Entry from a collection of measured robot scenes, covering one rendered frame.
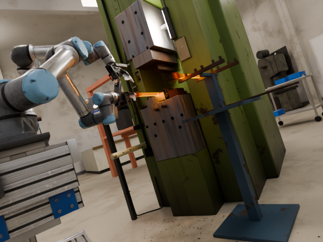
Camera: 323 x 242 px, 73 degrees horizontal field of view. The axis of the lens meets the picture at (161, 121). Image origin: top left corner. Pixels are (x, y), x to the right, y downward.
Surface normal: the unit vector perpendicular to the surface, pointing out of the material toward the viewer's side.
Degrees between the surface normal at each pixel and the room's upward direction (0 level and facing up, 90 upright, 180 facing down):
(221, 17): 90
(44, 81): 94
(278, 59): 92
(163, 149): 90
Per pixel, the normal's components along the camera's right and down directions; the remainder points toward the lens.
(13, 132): 0.40, -0.47
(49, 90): 0.92, -0.22
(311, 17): -0.83, 0.24
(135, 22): -0.54, 0.13
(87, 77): 0.48, -0.18
